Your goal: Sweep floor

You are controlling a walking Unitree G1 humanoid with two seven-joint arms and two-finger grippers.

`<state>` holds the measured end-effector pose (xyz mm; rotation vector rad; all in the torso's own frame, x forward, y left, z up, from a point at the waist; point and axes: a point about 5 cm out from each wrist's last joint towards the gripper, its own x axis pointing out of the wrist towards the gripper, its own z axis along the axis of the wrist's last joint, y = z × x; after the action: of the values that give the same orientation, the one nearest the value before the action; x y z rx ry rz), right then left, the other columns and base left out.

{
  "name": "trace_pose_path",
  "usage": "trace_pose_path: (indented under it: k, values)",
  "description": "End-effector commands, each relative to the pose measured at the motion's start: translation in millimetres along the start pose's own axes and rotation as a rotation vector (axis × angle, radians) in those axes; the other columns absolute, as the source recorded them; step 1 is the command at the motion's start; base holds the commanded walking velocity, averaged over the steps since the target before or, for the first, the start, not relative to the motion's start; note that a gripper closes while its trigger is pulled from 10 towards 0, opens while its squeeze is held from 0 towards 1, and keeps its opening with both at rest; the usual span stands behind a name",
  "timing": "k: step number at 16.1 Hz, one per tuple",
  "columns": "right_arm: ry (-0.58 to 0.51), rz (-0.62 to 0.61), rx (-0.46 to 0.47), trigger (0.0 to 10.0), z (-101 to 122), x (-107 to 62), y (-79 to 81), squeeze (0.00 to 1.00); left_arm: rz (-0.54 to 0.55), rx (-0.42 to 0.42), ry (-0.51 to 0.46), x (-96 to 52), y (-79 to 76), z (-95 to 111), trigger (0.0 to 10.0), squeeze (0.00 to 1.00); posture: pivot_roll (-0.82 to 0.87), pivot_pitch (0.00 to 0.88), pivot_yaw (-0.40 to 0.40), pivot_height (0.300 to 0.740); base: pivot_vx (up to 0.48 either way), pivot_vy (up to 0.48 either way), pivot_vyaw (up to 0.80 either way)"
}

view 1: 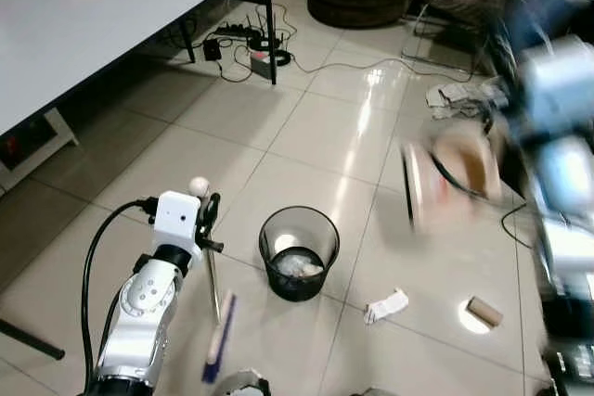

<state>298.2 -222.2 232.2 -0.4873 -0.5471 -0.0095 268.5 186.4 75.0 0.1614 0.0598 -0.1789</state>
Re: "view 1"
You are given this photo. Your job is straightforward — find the white low shelf unit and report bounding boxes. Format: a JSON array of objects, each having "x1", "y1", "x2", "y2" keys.
[{"x1": 0, "y1": 107, "x2": 81, "y2": 193}]

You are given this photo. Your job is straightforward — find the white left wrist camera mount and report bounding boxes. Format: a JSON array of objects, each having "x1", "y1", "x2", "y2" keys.
[{"x1": 152, "y1": 190, "x2": 204, "y2": 259}]

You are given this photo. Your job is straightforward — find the broom with blue brush head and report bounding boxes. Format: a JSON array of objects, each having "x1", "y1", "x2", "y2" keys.
[{"x1": 189, "y1": 176, "x2": 239, "y2": 386}]

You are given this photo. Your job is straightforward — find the black power adapter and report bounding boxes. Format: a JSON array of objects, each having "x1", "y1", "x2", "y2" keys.
[{"x1": 201, "y1": 37, "x2": 224, "y2": 62}]

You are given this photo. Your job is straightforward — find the white table with black legs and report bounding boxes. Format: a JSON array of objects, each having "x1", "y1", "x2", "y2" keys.
[{"x1": 0, "y1": 0, "x2": 281, "y2": 137}]

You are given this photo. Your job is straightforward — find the thin white floor cable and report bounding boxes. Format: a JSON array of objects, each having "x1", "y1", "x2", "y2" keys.
[{"x1": 278, "y1": 51, "x2": 488, "y2": 80}]

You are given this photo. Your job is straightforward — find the small white crumpled tissue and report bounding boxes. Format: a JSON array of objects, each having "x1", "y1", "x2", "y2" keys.
[{"x1": 363, "y1": 288, "x2": 411, "y2": 326}]

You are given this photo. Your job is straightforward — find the brown cardboard tube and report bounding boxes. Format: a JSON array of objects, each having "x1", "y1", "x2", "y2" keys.
[{"x1": 465, "y1": 296, "x2": 506, "y2": 329}]

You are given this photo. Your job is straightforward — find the grey-white crumpled paper pile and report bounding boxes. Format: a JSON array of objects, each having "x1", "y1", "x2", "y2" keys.
[{"x1": 425, "y1": 79, "x2": 507, "y2": 121}]

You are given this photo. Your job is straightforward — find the black pole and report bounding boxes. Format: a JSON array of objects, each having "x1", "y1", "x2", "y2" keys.
[{"x1": 0, "y1": 319, "x2": 67, "y2": 362}]

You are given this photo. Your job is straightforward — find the black power strip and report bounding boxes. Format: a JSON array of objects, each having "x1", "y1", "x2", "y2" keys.
[{"x1": 213, "y1": 23, "x2": 268, "y2": 46}]

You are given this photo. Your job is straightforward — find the black mesh waste bin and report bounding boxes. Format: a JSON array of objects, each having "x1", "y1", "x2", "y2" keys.
[{"x1": 258, "y1": 205, "x2": 342, "y2": 303}]

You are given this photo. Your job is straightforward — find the beige long-handled dustpan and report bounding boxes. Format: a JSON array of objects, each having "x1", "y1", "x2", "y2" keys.
[{"x1": 400, "y1": 125, "x2": 508, "y2": 233}]

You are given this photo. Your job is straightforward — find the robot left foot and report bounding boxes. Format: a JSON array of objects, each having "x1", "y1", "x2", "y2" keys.
[{"x1": 211, "y1": 369, "x2": 272, "y2": 396}]

